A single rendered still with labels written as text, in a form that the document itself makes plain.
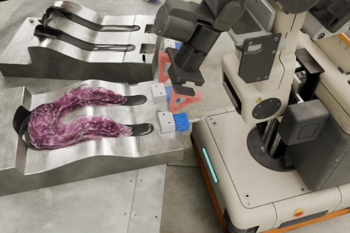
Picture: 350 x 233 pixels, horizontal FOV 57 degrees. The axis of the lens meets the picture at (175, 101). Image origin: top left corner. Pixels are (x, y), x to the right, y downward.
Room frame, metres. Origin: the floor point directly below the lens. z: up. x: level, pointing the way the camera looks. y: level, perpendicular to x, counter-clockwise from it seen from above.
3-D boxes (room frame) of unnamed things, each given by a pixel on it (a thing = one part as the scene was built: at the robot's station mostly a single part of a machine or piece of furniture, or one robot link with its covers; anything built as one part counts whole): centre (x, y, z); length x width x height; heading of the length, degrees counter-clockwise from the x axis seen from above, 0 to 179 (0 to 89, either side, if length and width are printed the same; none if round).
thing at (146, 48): (0.81, 0.09, 0.87); 0.05 x 0.05 x 0.04; 86
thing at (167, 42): (0.89, -0.03, 0.83); 0.13 x 0.05 x 0.05; 94
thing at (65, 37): (0.88, 0.29, 0.92); 0.35 x 0.16 x 0.09; 86
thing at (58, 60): (0.89, 0.31, 0.87); 0.50 x 0.26 x 0.14; 86
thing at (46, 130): (0.53, 0.25, 0.90); 0.26 x 0.18 x 0.08; 103
